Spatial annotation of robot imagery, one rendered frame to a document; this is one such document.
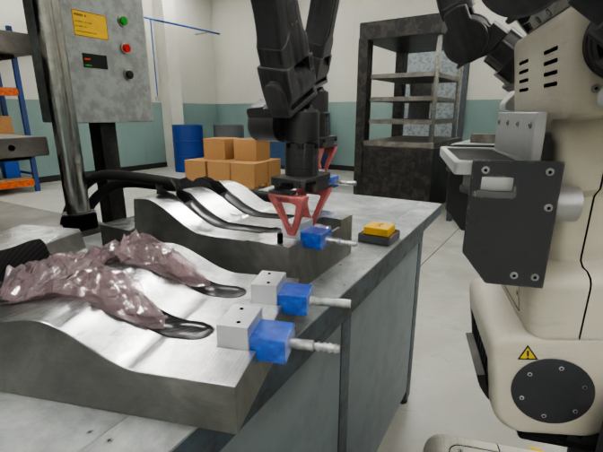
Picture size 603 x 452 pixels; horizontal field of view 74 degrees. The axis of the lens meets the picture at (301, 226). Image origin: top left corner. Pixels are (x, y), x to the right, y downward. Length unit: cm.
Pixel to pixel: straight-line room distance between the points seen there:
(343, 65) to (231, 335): 773
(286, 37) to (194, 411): 47
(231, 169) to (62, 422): 521
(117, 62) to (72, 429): 120
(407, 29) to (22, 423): 462
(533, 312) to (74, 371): 57
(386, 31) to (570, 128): 433
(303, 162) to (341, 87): 741
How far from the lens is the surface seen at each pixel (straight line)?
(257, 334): 45
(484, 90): 721
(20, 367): 55
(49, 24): 125
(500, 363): 66
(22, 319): 51
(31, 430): 51
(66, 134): 124
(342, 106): 802
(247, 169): 548
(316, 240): 68
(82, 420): 50
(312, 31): 95
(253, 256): 70
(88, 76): 144
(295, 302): 54
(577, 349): 67
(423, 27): 474
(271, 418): 71
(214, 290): 60
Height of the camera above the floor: 110
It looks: 16 degrees down
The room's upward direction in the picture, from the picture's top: straight up
